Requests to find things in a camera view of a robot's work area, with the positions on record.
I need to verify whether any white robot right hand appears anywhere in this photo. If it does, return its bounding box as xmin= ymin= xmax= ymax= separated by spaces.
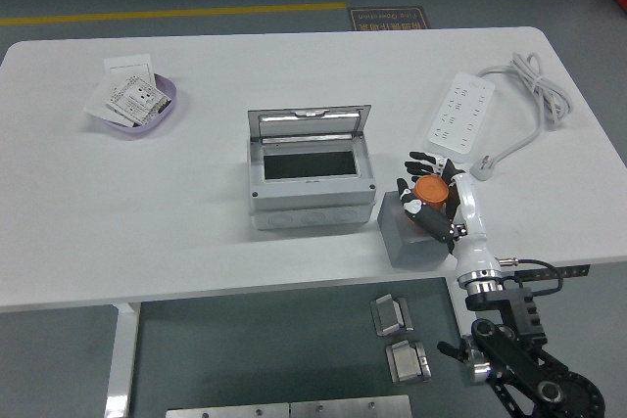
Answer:
xmin=395 ymin=150 xmax=501 ymax=283

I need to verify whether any orange cylinder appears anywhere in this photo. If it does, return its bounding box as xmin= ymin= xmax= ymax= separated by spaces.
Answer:
xmin=410 ymin=174 xmax=451 ymax=229

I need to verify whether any grey electrical box with flap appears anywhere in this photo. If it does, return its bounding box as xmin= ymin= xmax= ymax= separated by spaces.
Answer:
xmin=246 ymin=104 xmax=377 ymax=231

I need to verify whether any grey cube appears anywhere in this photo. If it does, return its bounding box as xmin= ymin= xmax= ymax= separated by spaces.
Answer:
xmin=376 ymin=191 xmax=459 ymax=271

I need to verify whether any white right table leg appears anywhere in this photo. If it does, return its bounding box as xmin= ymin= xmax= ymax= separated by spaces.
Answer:
xmin=444 ymin=276 xmax=471 ymax=341

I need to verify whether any white table leg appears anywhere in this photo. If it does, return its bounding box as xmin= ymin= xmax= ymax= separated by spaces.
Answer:
xmin=104 ymin=302 xmax=142 ymax=418
xmin=444 ymin=276 xmax=471 ymax=341

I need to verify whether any white power strip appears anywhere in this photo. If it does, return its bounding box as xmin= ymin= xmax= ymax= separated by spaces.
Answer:
xmin=423 ymin=70 xmax=497 ymax=164

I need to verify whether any small metal block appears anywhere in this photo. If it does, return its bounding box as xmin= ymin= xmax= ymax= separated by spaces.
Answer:
xmin=385 ymin=339 xmax=433 ymax=386
xmin=370 ymin=293 xmax=415 ymax=339

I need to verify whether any brown floor sign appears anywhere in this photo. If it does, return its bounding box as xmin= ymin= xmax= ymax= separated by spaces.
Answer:
xmin=347 ymin=6 xmax=430 ymax=31

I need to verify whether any purple plastic tray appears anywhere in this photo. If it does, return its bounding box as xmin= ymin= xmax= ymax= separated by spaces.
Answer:
xmin=95 ymin=72 xmax=178 ymax=135

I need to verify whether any white socket panel with print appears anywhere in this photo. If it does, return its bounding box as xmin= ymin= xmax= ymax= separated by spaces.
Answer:
xmin=105 ymin=74 xmax=170 ymax=126

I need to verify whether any white left table leg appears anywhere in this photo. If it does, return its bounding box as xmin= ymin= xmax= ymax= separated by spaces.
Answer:
xmin=104 ymin=302 xmax=142 ymax=418

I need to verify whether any white plain panel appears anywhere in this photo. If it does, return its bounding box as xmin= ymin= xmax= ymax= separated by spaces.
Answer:
xmin=82 ymin=75 xmax=136 ymax=128

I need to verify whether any white power cord with plug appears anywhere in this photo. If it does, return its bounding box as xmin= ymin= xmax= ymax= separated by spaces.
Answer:
xmin=468 ymin=51 xmax=574 ymax=183

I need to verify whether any black perforated table rail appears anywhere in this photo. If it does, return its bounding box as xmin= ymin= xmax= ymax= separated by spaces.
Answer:
xmin=518 ymin=264 xmax=592 ymax=278

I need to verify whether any metal base plate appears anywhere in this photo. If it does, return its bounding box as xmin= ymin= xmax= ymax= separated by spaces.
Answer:
xmin=289 ymin=394 xmax=412 ymax=418
xmin=165 ymin=402 xmax=291 ymax=418

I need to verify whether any white blank switch plate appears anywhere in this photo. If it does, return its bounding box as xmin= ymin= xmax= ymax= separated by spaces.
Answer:
xmin=103 ymin=53 xmax=157 ymax=81

